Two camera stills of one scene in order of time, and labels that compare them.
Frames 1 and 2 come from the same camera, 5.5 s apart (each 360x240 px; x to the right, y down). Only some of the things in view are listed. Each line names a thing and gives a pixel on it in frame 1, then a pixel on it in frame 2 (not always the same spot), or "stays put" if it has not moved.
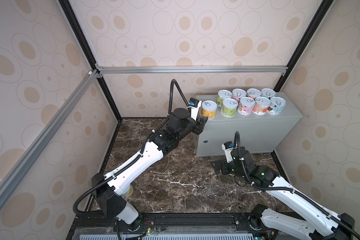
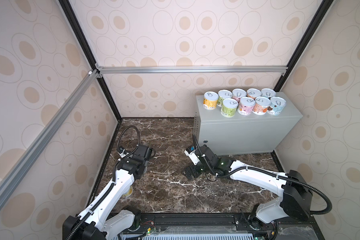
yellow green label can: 128,192 stays put
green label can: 229,107 stays put
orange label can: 253,93 stays put
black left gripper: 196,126 -> 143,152
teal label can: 268,92 stays put
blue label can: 277,106 stays put
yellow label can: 208,109 -> 210,101
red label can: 237,93 stays put
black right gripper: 223,163 -> 193,174
